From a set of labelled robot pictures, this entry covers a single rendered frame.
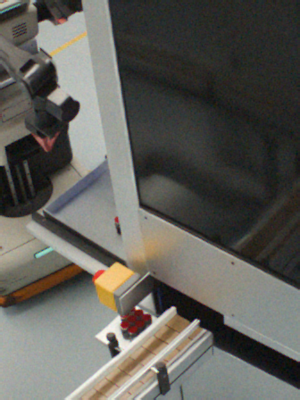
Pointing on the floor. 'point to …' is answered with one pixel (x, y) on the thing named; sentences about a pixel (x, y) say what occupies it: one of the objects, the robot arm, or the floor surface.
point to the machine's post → (118, 138)
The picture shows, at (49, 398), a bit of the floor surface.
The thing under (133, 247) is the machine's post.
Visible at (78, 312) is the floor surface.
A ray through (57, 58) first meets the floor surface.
